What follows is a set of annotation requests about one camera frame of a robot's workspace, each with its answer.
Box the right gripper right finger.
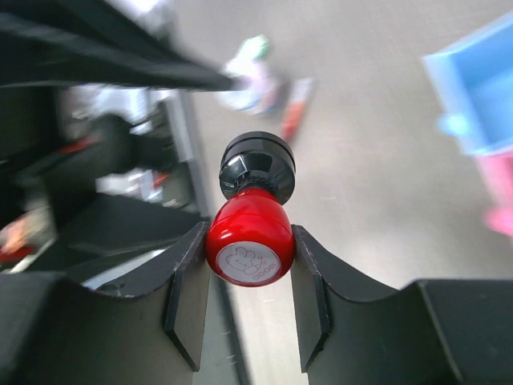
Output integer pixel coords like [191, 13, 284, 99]
[291, 225, 512, 384]

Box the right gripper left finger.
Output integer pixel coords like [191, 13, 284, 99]
[1, 222, 209, 384]

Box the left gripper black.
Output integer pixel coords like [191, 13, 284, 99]
[1, 13, 235, 273]

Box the pink plastic bin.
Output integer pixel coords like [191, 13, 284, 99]
[475, 151, 512, 238]

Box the red black stamp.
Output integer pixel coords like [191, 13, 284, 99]
[205, 132, 296, 287]

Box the light blue front bin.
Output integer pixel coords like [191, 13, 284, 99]
[422, 12, 512, 156]

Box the green mini highlighter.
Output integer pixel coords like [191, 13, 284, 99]
[236, 34, 270, 61]

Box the clear paperclip jar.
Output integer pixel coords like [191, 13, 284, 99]
[216, 58, 282, 116]

